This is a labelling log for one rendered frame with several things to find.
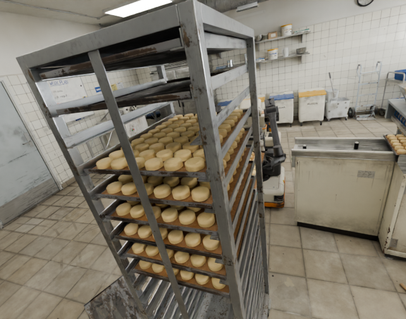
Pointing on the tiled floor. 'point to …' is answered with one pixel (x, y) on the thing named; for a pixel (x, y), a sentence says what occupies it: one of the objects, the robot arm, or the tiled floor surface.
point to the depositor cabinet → (399, 215)
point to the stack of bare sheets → (114, 303)
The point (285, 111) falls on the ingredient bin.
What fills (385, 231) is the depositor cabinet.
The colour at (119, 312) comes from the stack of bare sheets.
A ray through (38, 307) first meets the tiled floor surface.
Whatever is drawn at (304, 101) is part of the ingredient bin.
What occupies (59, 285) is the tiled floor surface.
